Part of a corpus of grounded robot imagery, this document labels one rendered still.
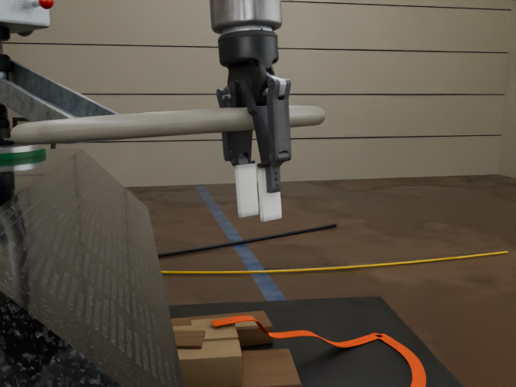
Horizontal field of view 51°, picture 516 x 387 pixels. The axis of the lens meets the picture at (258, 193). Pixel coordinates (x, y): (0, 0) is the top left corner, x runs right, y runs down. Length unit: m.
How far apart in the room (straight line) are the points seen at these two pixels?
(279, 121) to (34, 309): 0.34
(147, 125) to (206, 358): 1.12
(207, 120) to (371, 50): 5.88
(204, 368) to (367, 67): 5.19
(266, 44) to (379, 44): 5.89
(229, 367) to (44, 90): 0.94
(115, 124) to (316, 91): 5.63
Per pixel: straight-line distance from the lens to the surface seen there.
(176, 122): 0.65
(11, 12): 1.37
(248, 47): 0.66
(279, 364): 1.85
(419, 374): 2.04
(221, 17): 0.67
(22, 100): 1.17
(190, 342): 1.74
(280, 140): 0.64
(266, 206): 0.67
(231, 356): 1.68
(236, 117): 0.66
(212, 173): 6.03
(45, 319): 0.61
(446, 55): 6.94
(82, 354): 0.61
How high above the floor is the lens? 0.97
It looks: 10 degrees down
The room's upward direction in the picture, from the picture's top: straight up
